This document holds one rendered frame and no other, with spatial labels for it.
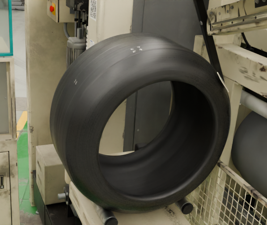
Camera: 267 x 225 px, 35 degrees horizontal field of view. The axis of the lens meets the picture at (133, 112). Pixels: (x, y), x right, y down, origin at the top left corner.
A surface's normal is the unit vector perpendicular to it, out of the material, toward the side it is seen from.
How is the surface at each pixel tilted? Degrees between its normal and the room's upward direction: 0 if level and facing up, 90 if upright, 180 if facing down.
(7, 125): 90
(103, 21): 90
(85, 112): 71
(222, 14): 90
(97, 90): 61
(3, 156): 90
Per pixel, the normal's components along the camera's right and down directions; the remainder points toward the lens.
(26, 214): 0.07, -0.93
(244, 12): -0.92, 0.08
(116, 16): 0.39, 0.37
